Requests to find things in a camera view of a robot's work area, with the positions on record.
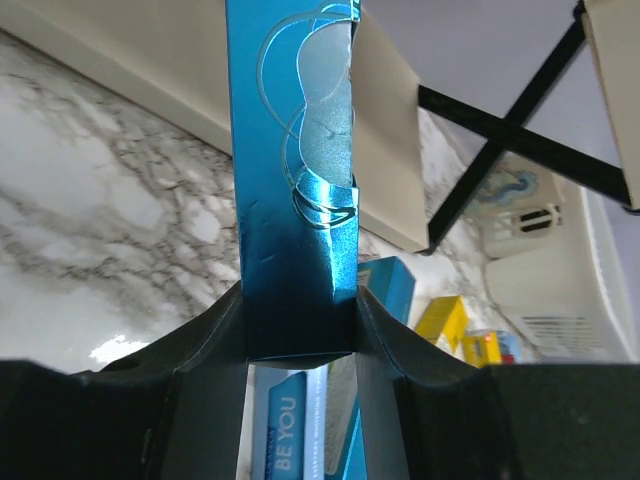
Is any yellow toothpaste box middle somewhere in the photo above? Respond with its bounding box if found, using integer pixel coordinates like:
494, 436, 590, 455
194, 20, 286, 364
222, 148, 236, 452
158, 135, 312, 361
414, 296, 469, 354

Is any cream ceramic mug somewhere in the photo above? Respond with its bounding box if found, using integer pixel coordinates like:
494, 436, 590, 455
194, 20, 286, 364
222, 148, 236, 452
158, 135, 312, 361
466, 153, 566, 218

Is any yellow toothpaste box right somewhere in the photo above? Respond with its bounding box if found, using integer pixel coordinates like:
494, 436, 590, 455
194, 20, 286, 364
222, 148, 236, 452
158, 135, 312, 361
461, 330, 517, 368

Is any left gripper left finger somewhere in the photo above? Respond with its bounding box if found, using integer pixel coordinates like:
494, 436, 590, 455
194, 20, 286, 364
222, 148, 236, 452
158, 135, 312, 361
1, 287, 248, 479

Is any white plastic dish basket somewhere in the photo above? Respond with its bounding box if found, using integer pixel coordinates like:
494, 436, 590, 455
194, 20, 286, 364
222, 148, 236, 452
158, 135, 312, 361
485, 186, 639, 363

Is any light blue toothpaste box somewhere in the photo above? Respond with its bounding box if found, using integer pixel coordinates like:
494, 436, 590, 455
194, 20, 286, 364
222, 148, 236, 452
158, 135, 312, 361
251, 356, 367, 479

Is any metallic blue toothpaste box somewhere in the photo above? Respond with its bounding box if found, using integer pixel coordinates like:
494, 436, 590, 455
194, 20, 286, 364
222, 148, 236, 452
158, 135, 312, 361
225, 1, 361, 368
358, 256, 415, 325

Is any yellow toothpaste box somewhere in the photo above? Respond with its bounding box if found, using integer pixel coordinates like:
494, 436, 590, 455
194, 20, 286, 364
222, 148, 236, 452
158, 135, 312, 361
461, 330, 517, 368
414, 296, 469, 354

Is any beige three-tier shelf rack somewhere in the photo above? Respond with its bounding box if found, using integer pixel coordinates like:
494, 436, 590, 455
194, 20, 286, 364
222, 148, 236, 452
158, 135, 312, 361
0, 0, 640, 254

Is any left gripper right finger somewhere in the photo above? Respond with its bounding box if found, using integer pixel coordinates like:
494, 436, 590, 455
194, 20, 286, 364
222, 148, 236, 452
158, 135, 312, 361
355, 289, 639, 479

